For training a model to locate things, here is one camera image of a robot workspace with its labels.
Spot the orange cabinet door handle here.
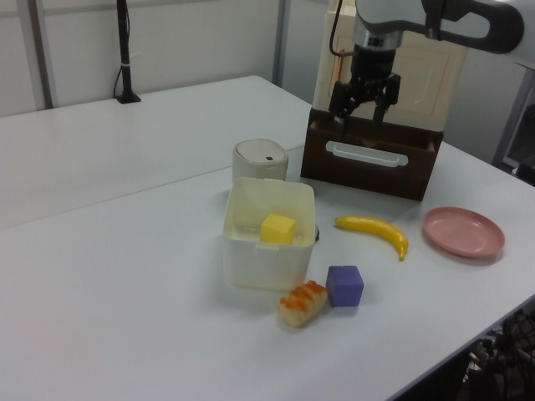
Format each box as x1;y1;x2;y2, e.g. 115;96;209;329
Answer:
332;48;346;90

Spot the black wire fan guard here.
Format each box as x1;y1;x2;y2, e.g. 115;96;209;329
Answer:
462;307;535;401

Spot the pink plate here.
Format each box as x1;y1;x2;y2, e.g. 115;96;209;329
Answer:
422;206;507;259

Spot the toy bread roll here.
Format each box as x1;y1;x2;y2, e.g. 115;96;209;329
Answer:
278;280;329;329

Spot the grey metal rack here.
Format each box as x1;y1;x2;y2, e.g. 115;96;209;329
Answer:
492;58;535;187

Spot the cream plastic box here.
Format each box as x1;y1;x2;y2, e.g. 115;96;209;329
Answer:
221;176;317;292

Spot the white drawer handle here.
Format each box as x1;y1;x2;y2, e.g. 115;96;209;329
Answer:
324;140;410;169

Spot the cream plastic cabinet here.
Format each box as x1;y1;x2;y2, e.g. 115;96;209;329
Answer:
312;0;467;132

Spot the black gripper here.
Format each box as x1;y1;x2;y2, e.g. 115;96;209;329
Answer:
328;44;402;136

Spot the yellow cube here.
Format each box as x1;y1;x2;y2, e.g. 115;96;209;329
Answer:
259;212;298;246

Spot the dark brown drawer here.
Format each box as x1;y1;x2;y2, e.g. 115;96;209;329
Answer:
299;107;442;203

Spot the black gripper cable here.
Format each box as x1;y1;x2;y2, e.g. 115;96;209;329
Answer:
328;0;356;58

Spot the beige mini trash can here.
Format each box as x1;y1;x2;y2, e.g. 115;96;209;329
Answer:
232;139;290;185

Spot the black pole stand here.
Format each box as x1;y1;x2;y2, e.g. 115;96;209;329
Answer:
112;0;142;104

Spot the yellow toy banana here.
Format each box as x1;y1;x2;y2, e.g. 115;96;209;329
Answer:
334;215;409;262

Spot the purple cube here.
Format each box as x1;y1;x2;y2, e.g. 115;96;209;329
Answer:
325;264;365;309

